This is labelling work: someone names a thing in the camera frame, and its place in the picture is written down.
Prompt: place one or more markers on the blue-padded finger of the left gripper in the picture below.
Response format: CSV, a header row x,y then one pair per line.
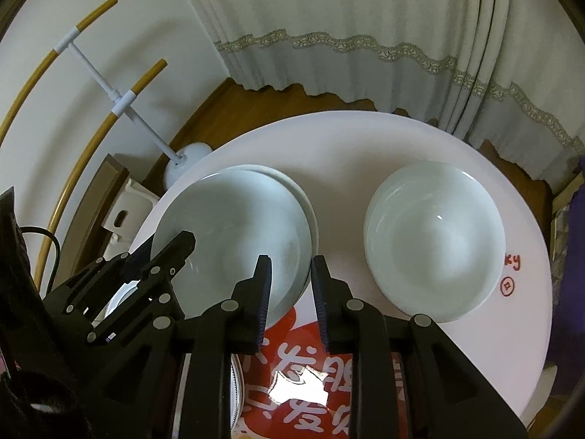
x,y
155,260

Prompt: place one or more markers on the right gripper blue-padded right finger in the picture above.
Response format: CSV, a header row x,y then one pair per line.
x,y
409,379

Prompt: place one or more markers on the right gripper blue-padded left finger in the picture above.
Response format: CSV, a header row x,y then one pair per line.
x,y
169,376

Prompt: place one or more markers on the white bowl with label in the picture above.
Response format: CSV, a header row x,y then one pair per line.
x,y
236,217

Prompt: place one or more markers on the grey-rimmed white plate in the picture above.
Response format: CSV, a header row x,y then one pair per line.
x,y
236,374

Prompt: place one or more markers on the large white bowl back left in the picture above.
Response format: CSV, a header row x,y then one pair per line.
x,y
295,189

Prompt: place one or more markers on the white barre stand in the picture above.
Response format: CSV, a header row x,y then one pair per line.
x,y
181,161

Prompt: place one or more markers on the purple cloth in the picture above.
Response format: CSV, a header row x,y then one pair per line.
x,y
567,334

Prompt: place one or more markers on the lower wooden ballet bar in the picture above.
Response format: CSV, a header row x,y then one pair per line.
x,y
87,164

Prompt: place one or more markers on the wooden ballet bar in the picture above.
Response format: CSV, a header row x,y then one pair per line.
x,y
87,164
47,61

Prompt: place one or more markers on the upper wooden ballet bar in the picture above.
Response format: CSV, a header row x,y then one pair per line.
x,y
47,61

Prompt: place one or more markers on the grey-white curtain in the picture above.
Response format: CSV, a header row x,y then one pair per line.
x,y
507,72

